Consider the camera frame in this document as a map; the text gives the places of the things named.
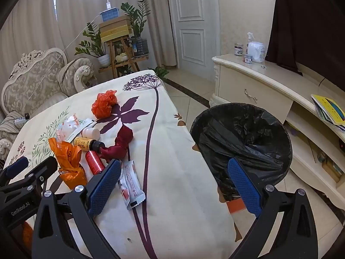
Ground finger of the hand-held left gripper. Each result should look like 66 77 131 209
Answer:
0 156 30 181
15 156 58 192

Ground ornate beige armchair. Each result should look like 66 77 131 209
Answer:
0 48 95 162

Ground thin white cable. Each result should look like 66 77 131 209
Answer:
27 19 105 103

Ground white red snack wrapper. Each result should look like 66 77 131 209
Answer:
118 160 146 210

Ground white pill bottle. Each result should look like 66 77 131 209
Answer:
82 126 101 139

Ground cream cabinet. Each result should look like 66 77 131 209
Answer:
210 54 345 211

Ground clear plastic packet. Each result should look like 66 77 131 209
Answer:
56 115 89 141

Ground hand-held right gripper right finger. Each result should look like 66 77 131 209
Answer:
228 158 318 259

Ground dark red bag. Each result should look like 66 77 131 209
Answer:
100 125 134 165

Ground metal drawer handle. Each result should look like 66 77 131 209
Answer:
244 88 258 103

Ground beige flat box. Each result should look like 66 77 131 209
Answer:
100 28 133 43

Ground floral tablecloth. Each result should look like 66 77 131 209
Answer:
4 69 243 259

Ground blue box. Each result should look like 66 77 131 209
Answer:
98 8 119 22

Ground brown flat box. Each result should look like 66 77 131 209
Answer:
98 15 132 34

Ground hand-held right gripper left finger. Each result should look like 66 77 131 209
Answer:
32 159 122 259

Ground wooden plant stand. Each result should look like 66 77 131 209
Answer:
98 36 149 78

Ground orange fuzzy cloth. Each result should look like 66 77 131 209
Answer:
22 222 34 250

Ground orange plastic wrapper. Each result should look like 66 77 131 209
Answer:
48 137 88 190

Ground tall green plant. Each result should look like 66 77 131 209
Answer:
120 0 151 38

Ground green plant in white pot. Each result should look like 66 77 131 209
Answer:
75 23 111 67

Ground dark brown curtain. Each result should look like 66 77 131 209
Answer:
265 0 345 87

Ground trash can with black bag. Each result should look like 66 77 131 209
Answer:
189 103 293 203

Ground orange plastic bag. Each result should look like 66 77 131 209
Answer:
91 90 118 119

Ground colourful booklets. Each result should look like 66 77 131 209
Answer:
311 94 345 133

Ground white plastic jug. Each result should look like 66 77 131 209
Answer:
247 41 266 63

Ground beige curtain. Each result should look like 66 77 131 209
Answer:
0 0 173 69

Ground white panel door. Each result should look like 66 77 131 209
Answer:
166 0 222 83

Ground white spray bottle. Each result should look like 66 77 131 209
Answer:
246 32 255 56

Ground small green floor plant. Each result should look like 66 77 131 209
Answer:
148 65 170 81

